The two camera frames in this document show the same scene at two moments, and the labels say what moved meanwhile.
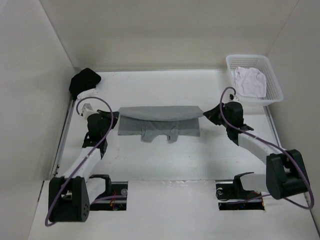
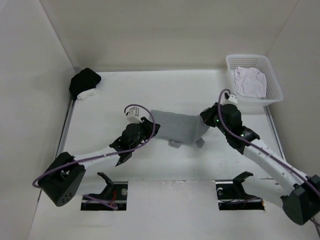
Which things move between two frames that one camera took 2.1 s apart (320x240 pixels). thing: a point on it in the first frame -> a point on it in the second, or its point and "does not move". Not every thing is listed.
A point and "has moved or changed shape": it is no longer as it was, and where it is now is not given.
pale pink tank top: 250,82 does not move
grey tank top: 171,121 has moved or changed shape
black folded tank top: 84,80 does not move
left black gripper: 108,115 -> 148,127
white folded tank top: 87,93 does not move
